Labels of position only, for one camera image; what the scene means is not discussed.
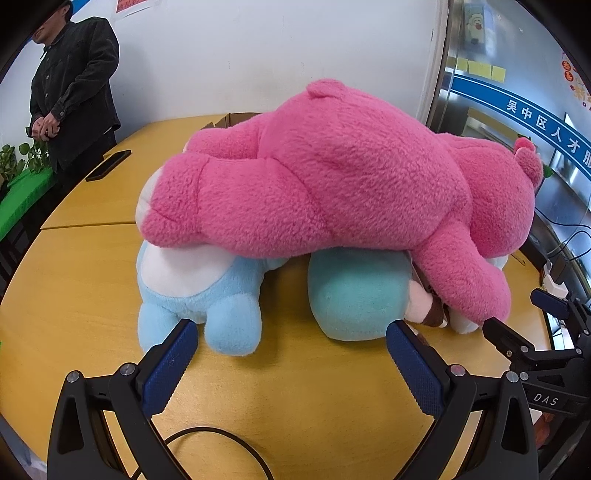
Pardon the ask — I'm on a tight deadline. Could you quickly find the cartoon window sticker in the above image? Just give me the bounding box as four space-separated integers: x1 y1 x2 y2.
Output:
464 4 486 47

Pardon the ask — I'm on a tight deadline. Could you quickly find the green cloth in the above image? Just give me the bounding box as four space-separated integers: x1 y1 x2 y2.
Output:
0 166 55 241

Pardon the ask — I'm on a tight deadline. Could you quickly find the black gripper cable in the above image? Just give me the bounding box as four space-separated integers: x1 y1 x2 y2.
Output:
164 427 275 480

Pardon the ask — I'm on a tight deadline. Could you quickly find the black smartphone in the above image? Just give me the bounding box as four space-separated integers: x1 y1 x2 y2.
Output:
85 150 132 182

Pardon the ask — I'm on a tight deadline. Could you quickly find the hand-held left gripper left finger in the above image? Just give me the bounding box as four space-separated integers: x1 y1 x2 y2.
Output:
46 319 199 480

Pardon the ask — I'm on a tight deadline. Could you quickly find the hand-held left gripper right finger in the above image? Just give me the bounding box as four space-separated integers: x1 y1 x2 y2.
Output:
386 320 541 480

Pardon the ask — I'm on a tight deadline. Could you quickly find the teal and pink plush pig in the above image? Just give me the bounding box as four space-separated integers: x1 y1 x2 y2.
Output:
308 249 451 342

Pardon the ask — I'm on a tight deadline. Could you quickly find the cardboard box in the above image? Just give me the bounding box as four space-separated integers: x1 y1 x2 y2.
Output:
201 112 264 132

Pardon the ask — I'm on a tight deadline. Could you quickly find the blue window banner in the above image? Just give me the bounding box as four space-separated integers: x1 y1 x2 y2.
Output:
450 74 591 176

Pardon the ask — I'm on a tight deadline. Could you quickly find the green potted plant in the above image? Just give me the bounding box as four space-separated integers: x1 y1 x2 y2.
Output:
0 142 51 178

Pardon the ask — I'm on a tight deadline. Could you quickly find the thin black cable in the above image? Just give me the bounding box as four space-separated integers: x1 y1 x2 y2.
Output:
533 208 591 259

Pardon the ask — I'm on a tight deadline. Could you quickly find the red window decoration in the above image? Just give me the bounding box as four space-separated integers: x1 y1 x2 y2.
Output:
560 50 591 110

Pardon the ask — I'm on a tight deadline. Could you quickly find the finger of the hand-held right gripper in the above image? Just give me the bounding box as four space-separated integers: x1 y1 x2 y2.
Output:
482 318 583 370
530 288 591 352

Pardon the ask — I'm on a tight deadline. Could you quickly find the white power strip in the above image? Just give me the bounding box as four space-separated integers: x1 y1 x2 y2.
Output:
542 271 570 297

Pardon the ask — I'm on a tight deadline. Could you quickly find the pink plush bear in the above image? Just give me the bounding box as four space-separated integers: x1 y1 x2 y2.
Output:
141 78 542 324

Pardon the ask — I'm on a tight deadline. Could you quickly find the light blue plush toy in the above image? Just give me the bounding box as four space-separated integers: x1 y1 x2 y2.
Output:
134 161 289 356

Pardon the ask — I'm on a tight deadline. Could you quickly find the red wall notice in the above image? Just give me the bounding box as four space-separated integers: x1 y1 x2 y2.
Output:
115 0 160 14

